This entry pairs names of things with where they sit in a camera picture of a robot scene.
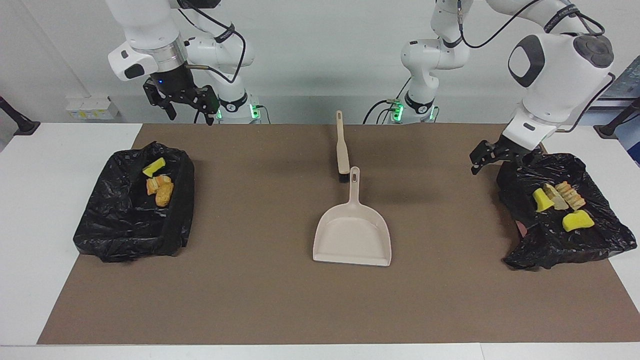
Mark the pale beige bread chunk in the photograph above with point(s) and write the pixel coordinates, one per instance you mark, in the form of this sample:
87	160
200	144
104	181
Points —
557	200

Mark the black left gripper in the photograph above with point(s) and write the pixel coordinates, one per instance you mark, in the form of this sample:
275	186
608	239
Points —
515	151

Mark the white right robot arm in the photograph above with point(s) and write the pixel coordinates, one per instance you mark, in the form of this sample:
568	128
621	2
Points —
145	25

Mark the striped croissant slice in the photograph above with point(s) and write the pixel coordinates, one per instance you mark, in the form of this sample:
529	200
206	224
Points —
572	195

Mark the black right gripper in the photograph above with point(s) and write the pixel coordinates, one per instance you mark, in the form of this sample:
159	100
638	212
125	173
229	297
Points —
175	86

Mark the yellow sponge with green pad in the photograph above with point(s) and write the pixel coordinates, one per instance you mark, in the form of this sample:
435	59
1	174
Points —
154	167

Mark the brown table mat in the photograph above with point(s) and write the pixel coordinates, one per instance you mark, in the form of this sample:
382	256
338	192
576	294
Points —
250	300

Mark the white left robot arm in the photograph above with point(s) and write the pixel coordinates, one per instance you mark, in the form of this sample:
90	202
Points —
560	85

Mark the beige hand brush black bristles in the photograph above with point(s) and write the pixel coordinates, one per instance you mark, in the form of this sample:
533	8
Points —
343	150

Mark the white wall socket box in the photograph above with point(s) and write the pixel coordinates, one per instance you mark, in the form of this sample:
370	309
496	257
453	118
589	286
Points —
92	107

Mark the beige plastic dustpan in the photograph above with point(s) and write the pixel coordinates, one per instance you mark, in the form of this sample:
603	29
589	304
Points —
350	240

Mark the black bag lined bin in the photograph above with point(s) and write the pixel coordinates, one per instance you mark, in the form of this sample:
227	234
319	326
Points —
100	225
575	245

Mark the orange fried nugget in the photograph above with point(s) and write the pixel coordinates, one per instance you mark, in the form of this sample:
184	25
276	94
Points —
165	195

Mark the small yellow sponge piece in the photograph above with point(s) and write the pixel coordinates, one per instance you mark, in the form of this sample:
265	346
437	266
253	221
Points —
541	200

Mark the orange crusted bread chunk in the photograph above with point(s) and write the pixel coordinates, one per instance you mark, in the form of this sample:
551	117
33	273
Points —
155	184

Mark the yellow sponge wedge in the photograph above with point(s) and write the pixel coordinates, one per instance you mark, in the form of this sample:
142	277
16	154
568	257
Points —
577	221

